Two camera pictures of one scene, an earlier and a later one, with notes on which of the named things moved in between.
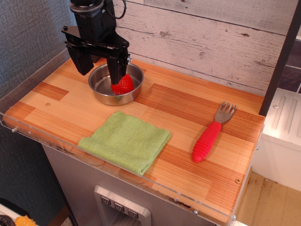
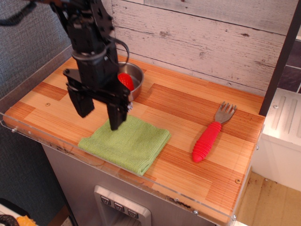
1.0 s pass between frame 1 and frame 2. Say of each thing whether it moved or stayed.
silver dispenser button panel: stayed
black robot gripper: moved
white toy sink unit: stayed
